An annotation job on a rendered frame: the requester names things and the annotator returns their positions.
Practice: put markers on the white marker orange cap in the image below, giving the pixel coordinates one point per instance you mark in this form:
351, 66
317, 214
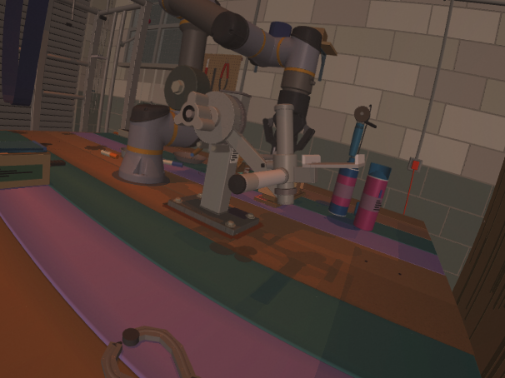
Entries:
109, 153

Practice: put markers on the grey wall bar rack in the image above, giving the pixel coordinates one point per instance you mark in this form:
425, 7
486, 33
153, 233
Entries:
118, 59

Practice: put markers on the grey stand with toothed disc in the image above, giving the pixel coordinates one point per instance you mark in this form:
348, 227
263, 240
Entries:
217, 185

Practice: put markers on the grey lobed knob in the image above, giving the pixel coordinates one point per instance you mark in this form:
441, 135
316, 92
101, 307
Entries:
197, 112

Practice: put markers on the white marker blue cap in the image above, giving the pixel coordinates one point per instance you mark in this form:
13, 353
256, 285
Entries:
172, 162

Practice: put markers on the wooden wall shelf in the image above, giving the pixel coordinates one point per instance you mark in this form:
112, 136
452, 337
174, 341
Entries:
328, 43

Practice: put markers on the brown shallow tray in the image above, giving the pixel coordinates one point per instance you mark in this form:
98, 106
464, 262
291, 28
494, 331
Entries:
191, 157

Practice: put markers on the window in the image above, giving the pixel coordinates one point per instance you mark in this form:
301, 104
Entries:
160, 43

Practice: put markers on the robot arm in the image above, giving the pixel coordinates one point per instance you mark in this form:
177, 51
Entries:
252, 41

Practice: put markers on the dark grey disc hex hole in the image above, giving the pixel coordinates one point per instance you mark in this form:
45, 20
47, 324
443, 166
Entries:
185, 84

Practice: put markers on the green flat pad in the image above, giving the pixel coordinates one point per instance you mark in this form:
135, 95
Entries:
19, 142

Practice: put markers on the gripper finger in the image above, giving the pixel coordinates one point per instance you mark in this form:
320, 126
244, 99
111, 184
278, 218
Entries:
270, 134
304, 134

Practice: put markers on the grey louvred shutter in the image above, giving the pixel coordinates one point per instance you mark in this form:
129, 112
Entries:
59, 63

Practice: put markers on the red wall socket box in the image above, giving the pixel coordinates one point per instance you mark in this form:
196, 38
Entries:
414, 163

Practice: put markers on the pink and blue can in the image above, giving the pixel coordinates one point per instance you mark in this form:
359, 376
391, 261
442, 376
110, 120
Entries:
371, 201
342, 193

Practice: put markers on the wooden block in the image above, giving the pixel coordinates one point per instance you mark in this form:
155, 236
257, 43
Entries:
263, 197

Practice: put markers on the white foot-rest plate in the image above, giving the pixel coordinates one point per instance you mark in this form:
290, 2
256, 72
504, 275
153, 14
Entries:
333, 162

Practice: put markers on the pegboard with pliers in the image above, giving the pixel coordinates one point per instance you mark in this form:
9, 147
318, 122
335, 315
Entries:
227, 73

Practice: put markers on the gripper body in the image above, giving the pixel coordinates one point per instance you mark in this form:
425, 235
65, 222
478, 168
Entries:
300, 103

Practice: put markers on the grey cross tube black cap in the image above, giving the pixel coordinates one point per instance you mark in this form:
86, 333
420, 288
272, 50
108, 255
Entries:
260, 180

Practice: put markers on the cardboard box green label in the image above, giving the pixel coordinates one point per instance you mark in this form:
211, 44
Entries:
23, 169

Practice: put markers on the small black bar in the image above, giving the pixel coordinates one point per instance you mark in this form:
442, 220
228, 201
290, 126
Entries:
57, 162

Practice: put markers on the grey conduit pipe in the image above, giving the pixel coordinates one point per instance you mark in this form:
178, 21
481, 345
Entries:
436, 75

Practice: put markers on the brown wooden door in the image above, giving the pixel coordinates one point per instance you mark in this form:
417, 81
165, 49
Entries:
485, 276

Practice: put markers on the blue angle grinder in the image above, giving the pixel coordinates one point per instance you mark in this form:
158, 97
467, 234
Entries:
357, 138

